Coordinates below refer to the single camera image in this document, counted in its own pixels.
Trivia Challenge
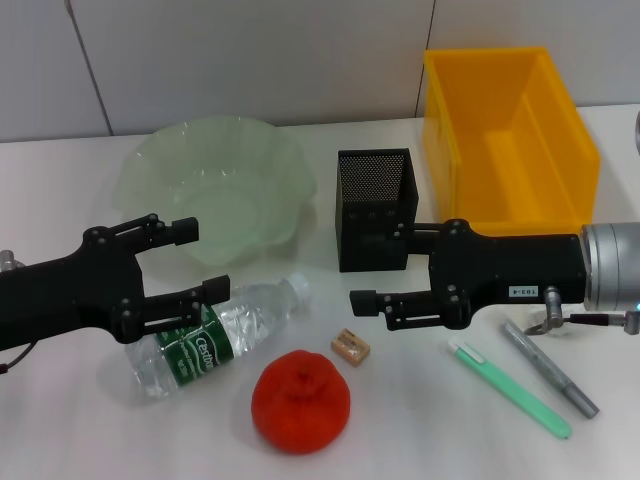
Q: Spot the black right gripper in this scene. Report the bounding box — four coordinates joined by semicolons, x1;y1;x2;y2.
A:
391;218;587;331

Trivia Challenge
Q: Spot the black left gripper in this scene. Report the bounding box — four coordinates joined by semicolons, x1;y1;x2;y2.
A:
0;213;232;352

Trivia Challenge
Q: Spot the clear bottle with green label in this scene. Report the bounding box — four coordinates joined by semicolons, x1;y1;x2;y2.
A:
123;272;312;405

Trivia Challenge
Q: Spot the orange fruit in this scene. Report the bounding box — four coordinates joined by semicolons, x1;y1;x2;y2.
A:
251;349;352;455

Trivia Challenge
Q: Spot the small tan eraser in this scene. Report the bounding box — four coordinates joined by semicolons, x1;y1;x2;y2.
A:
330;327;374;369

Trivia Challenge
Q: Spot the black mesh pen holder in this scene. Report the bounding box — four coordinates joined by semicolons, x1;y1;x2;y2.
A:
333;148;420;274

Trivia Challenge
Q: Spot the pale green glass fruit plate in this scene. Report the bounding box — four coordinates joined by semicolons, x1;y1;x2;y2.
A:
110;113;319;269

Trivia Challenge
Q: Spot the mint green pen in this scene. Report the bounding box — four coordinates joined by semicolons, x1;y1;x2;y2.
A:
447;336;573;441

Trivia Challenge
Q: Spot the grey glitter pen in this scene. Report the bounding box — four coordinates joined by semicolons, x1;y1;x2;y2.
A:
501;320;600;419

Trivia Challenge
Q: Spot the yellow plastic bin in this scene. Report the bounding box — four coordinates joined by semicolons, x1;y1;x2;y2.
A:
422;46;601;237

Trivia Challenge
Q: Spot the silver right wrist plug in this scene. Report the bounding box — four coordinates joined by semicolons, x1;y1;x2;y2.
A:
524;286;571;336

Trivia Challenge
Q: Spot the silver wrist plug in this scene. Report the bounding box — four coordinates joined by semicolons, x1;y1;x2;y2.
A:
0;249;25;274
524;286;571;336

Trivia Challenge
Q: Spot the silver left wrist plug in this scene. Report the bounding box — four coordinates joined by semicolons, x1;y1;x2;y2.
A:
0;249;25;274

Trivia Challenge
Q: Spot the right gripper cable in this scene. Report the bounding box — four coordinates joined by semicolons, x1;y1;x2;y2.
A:
567;309;640;335

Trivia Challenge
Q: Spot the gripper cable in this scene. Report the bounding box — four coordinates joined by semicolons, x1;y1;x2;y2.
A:
567;309;640;335
0;342;36;375

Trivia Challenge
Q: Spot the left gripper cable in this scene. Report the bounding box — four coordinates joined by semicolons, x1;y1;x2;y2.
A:
0;342;36;375

